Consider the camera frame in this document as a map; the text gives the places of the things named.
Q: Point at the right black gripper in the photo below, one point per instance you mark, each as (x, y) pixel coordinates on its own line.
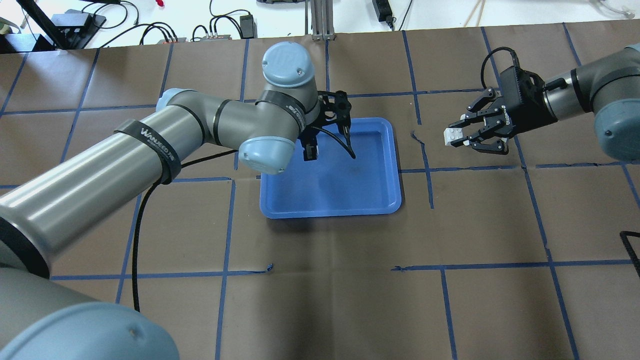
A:
(526, 123)

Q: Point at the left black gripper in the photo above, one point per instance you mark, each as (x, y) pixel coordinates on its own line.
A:
(311, 149)

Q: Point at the white block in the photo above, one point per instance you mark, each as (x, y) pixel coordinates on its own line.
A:
(454, 137)

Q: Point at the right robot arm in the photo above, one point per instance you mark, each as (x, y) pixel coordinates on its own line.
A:
(608, 87)

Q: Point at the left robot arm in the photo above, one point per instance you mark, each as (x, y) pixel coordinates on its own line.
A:
(41, 219)

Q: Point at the blue plastic tray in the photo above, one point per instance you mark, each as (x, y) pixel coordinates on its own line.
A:
(335, 184)

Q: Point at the black power adapter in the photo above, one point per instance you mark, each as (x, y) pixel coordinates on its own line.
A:
(248, 27)

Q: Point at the black monitor stand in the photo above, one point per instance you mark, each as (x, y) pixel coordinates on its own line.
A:
(71, 30)

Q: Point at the aluminium frame post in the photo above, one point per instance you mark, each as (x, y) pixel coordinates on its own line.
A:
(319, 19)

